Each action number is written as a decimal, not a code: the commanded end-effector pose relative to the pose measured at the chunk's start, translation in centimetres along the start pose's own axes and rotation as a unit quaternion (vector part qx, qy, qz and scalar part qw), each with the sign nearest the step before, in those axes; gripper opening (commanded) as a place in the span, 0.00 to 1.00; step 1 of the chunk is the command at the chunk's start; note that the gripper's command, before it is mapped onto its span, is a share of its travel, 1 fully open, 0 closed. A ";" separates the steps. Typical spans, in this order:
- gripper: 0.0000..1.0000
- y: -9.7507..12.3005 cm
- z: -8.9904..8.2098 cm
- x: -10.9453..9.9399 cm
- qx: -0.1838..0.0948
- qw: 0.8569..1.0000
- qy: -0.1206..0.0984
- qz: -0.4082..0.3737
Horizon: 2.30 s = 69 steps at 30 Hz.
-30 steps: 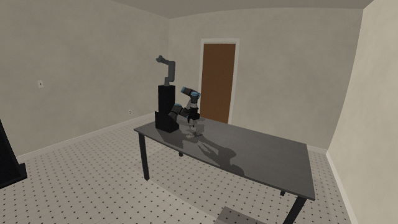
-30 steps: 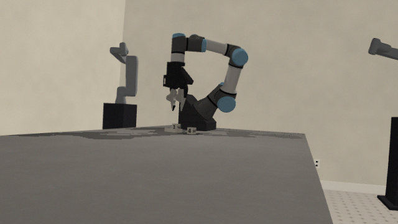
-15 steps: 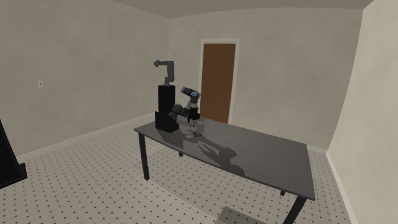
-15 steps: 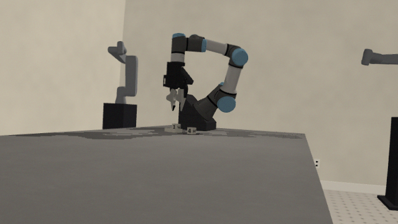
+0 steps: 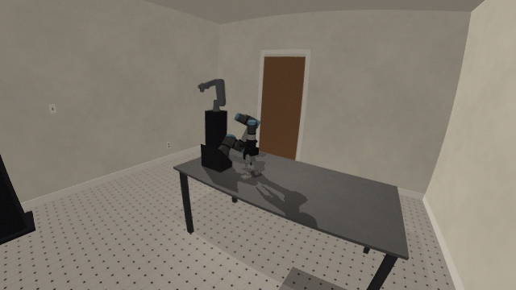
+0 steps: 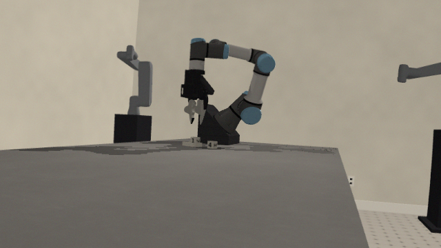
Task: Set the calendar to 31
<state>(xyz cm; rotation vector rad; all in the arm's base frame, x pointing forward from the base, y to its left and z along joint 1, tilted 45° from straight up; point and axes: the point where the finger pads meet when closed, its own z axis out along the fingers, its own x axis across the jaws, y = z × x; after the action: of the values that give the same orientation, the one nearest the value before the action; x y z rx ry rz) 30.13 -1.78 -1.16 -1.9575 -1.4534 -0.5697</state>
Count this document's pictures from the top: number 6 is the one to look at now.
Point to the beige rectangular tray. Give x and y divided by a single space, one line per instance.
188 143

